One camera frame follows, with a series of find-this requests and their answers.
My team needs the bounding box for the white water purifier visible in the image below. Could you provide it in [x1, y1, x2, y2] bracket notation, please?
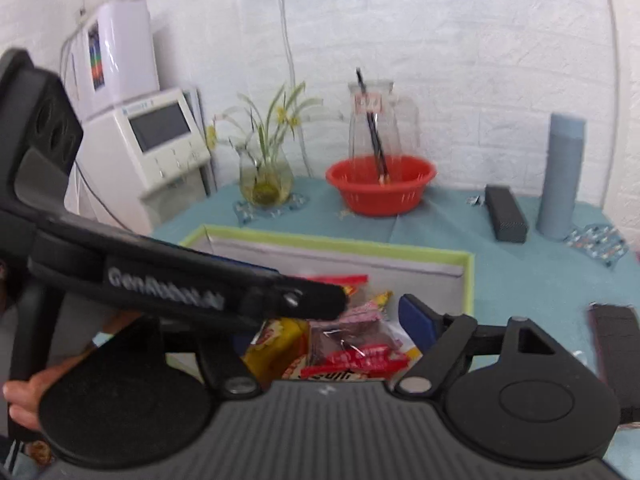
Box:
[65, 0, 161, 121]

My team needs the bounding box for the glass vase with plant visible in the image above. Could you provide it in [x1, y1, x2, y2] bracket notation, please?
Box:
[207, 82, 323, 207]

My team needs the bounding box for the grey blue bottle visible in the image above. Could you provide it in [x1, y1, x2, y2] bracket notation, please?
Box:
[536, 112, 587, 241]

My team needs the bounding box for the yellow pie packet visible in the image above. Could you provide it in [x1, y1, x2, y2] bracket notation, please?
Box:
[244, 317, 311, 391]

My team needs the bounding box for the dark smartphone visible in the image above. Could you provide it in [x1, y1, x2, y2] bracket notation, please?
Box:
[586, 302, 640, 426]

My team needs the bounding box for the red plastic basket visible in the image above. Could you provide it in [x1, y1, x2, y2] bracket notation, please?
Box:
[325, 156, 437, 217]

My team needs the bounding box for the dark red jerky packet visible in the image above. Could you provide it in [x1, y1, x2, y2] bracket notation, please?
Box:
[307, 320, 423, 376]

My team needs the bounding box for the black stirring stick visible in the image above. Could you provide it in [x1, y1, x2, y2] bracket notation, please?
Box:
[356, 67, 389, 184]

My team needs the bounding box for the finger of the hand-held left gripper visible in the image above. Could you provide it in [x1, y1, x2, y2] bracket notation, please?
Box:
[200, 252, 282, 278]
[240, 272, 348, 321]

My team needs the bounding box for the person's left hand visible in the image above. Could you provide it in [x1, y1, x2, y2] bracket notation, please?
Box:
[2, 364, 57, 431]

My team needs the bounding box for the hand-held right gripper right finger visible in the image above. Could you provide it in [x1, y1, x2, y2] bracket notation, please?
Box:
[390, 294, 566, 395]

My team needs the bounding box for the red snack packet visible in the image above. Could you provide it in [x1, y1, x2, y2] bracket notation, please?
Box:
[307, 273, 370, 288]

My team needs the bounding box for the glass pitcher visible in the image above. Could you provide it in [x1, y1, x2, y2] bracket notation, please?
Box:
[347, 80, 418, 161]

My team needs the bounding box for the black rectangular case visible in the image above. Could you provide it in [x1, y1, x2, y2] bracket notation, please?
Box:
[484, 185, 530, 243]

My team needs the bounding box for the white countertop appliance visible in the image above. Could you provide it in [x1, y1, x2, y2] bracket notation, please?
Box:
[65, 87, 218, 231]

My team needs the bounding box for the green cardboard box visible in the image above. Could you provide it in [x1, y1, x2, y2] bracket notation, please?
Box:
[167, 225, 476, 371]

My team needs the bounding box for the pink snack packet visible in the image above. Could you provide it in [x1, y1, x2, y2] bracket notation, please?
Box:
[344, 300, 392, 327]

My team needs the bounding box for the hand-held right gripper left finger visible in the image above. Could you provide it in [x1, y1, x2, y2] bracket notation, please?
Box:
[195, 332, 261, 397]

